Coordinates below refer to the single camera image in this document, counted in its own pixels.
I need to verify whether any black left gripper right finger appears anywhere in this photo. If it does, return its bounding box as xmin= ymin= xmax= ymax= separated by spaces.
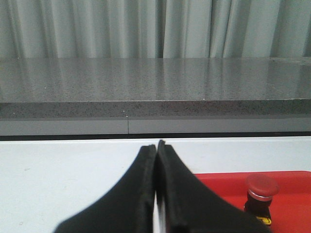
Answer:
xmin=155 ymin=140 xmax=270 ymax=233

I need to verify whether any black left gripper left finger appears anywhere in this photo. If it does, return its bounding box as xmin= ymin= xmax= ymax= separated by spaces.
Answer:
xmin=55 ymin=145 xmax=156 ymax=233

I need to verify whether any red mushroom push button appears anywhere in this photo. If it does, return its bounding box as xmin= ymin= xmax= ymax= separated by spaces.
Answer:
xmin=244 ymin=174 xmax=279 ymax=227

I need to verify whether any red plastic tray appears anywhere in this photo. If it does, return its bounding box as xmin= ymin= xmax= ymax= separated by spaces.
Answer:
xmin=195 ymin=171 xmax=311 ymax=233

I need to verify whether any grey granite counter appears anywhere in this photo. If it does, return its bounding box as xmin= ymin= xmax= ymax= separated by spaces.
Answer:
xmin=0 ymin=58 xmax=311 ymax=136

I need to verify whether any grey pleated curtain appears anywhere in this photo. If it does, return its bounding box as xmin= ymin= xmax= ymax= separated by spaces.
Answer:
xmin=0 ymin=0 xmax=311 ymax=59

